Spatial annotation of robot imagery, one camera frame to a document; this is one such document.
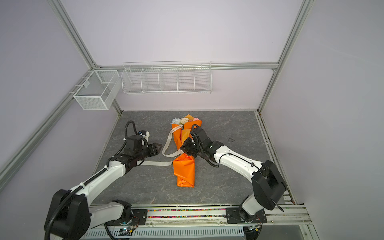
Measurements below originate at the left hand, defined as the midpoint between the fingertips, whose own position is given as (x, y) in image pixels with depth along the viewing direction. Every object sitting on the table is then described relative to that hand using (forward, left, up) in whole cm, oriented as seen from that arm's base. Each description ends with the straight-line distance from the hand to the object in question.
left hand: (158, 148), depth 85 cm
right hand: (-4, -12, +5) cm, 13 cm away
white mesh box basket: (+39, +40, +13) cm, 58 cm away
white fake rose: (+26, -8, -8) cm, 29 cm away
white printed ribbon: (+1, -7, -13) cm, 15 cm away
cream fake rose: (+26, -14, -8) cm, 31 cm away
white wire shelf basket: (+44, -5, +18) cm, 47 cm away
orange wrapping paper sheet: (-9, -15, -5) cm, 18 cm away
